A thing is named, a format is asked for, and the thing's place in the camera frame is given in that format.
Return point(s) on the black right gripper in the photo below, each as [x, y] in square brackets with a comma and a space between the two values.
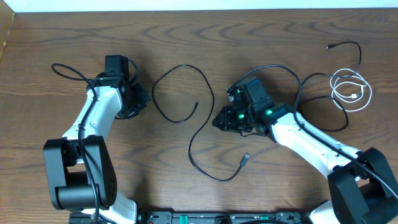
[225, 123]

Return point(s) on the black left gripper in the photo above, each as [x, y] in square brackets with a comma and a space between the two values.
[145, 99]

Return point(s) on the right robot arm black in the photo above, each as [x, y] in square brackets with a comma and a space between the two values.
[363, 188]

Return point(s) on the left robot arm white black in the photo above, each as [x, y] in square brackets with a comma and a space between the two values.
[80, 174]

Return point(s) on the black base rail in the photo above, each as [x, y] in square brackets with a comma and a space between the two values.
[213, 218]

